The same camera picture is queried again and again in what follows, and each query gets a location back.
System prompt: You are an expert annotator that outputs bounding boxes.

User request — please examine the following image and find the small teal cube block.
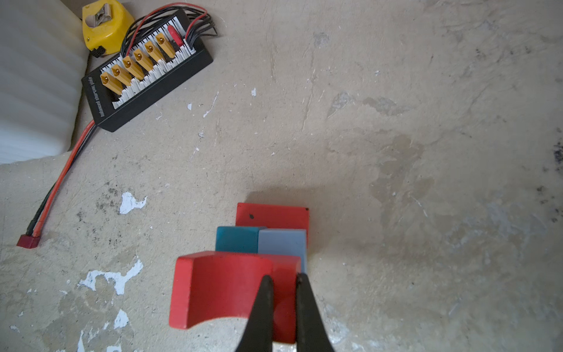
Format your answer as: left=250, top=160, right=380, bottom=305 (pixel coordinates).
left=215, top=226, right=263, bottom=254

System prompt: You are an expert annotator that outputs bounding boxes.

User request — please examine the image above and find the black charging board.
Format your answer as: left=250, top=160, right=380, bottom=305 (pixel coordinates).
left=82, top=2, right=218, bottom=132

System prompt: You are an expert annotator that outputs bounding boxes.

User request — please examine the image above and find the brown lid white toolbox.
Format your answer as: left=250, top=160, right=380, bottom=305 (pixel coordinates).
left=1, top=1, right=88, bottom=164

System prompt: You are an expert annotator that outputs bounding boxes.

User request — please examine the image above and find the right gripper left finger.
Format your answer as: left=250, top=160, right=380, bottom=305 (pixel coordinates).
left=235, top=275, right=274, bottom=352

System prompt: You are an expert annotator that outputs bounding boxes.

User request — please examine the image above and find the red rectangular block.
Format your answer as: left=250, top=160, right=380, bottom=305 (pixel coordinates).
left=235, top=202, right=310, bottom=243

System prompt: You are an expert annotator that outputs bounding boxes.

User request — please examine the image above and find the red black cable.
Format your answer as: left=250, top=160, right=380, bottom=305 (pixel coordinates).
left=16, top=119, right=98, bottom=250

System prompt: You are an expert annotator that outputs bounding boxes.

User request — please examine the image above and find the red arch block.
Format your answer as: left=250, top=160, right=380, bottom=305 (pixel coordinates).
left=169, top=252, right=301, bottom=344

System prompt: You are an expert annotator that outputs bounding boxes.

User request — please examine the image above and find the yellow tape measure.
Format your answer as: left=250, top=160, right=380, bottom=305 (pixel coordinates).
left=82, top=0, right=134, bottom=58

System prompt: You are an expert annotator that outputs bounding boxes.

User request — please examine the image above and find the light blue cube block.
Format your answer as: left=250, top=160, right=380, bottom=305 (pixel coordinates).
left=257, top=229, right=307, bottom=274

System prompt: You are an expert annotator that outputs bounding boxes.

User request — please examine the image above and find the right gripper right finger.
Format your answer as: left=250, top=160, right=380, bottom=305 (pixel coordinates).
left=296, top=273, right=334, bottom=352

